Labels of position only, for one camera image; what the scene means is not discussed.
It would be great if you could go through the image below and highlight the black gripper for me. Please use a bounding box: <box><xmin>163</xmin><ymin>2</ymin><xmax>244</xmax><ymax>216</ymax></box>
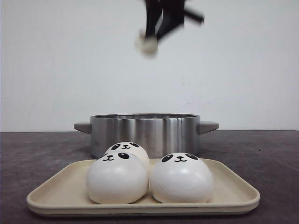
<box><xmin>144</xmin><ymin>0</ymin><xmax>205</xmax><ymax>41</ymax></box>

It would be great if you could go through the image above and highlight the stainless steel pot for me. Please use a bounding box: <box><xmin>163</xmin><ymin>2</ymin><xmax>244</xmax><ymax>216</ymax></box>
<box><xmin>74</xmin><ymin>113</ymin><xmax>219</xmax><ymax>158</ymax></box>

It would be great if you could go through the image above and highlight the panda bun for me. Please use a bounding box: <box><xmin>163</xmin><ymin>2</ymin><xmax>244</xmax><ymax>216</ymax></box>
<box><xmin>135</xmin><ymin>29</ymin><xmax>158</xmax><ymax>56</ymax></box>
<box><xmin>105</xmin><ymin>141</ymin><xmax>150</xmax><ymax>172</ymax></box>
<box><xmin>149</xmin><ymin>153</ymin><xmax>214</xmax><ymax>203</ymax></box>
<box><xmin>85</xmin><ymin>152</ymin><xmax>149</xmax><ymax>204</ymax></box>

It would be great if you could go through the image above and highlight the beige rectangular tray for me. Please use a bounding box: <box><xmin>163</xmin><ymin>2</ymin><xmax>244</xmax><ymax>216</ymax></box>
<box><xmin>27</xmin><ymin>159</ymin><xmax>260</xmax><ymax>217</ymax></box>

